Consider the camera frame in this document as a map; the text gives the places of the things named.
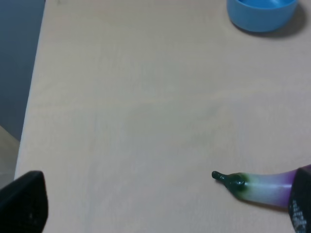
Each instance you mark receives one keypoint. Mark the blue plastic bowl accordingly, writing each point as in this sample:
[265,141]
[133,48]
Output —
[260,16]

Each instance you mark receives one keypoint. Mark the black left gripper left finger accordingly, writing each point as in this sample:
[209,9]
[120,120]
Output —
[24,204]

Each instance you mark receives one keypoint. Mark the purple toy eggplant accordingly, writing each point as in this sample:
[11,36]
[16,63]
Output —
[273,189]

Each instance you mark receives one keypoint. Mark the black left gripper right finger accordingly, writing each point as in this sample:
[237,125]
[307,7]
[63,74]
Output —
[299,206]

